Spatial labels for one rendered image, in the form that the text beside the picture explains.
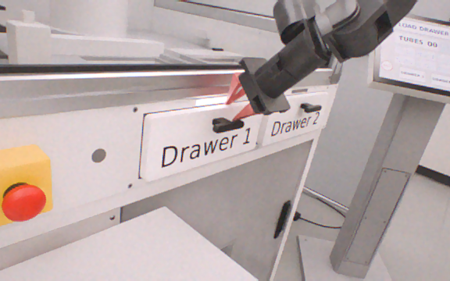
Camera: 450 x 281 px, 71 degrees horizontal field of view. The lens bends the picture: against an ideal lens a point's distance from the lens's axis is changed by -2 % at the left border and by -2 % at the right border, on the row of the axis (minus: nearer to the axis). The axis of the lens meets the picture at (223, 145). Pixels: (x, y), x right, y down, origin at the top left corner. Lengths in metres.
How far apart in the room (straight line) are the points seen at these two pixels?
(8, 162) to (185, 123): 0.26
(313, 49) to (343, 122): 1.69
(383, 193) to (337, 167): 0.76
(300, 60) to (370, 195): 1.08
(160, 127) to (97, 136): 0.09
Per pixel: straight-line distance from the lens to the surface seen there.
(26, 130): 0.42
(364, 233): 1.60
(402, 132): 1.41
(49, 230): 0.51
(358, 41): 0.48
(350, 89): 2.12
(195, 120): 0.54
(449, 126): 3.37
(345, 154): 2.19
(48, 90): 0.41
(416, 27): 1.39
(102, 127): 0.46
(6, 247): 0.52
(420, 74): 1.29
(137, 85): 0.47
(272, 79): 0.51
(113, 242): 0.50
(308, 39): 0.49
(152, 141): 0.49
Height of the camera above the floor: 1.09
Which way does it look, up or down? 23 degrees down
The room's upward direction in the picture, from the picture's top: 11 degrees clockwise
